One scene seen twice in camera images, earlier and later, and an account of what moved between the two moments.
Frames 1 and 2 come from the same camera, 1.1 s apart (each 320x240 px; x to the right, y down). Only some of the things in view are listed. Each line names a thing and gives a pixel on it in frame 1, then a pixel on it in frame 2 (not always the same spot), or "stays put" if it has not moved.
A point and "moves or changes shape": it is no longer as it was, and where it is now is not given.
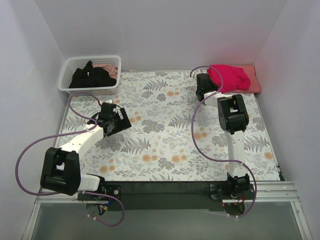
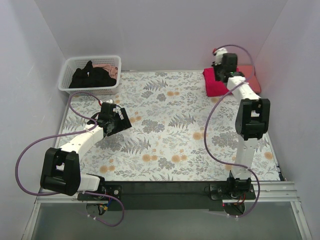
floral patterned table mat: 174,136 stays put
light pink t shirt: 113,70 stays put
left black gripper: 119,122 stays put
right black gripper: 202,81 -> 220,75
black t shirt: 89,76 stays put
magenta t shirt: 229,78 moves or changes shape
